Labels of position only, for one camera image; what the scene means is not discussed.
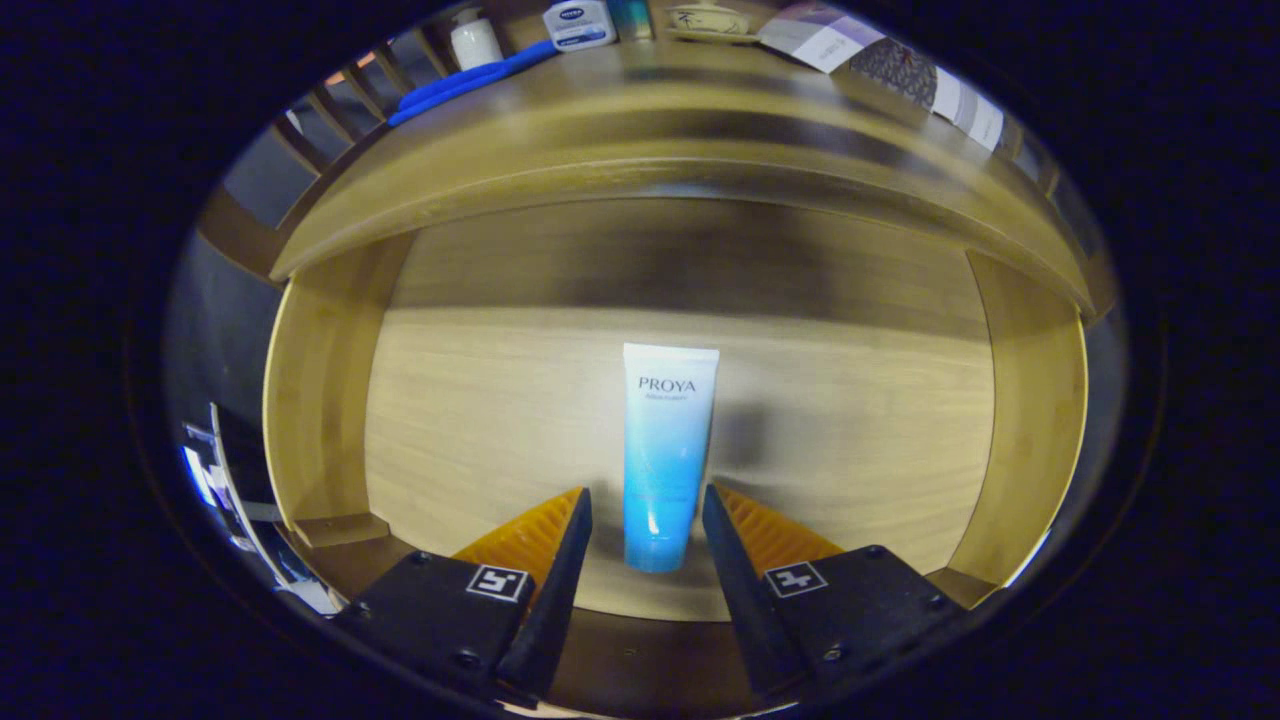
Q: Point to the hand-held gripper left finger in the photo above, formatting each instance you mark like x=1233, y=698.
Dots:
x=440, y=610

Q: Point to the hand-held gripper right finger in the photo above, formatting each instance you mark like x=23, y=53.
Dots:
x=860, y=610

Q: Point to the brown wooden drawer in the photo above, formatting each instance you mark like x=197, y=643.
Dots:
x=480, y=400

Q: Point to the blue and white cosmetic tube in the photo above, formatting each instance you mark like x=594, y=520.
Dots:
x=665, y=450

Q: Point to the brown wooden cabinet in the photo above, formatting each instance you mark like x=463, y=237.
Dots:
x=245, y=235

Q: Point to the brown wooden countertop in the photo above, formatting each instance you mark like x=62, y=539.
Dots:
x=640, y=110

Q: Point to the black backdrop cloth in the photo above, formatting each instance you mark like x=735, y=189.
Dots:
x=210, y=320

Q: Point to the white book with black lettering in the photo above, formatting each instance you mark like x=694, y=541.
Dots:
x=985, y=120

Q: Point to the blue folded cloth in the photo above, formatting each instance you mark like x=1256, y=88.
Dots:
x=470, y=80

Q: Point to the white book with patterned cover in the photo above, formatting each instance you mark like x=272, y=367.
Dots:
x=900, y=70

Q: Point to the white pump bottle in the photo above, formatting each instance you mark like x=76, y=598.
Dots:
x=475, y=42

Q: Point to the purple and white book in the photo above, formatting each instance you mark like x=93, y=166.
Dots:
x=820, y=35

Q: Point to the white bottle with blue cap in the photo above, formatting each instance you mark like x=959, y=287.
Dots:
x=580, y=22

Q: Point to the beige ceramic lidded jar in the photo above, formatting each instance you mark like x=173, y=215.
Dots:
x=708, y=22

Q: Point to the teal slim bottle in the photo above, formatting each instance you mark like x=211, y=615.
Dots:
x=630, y=18

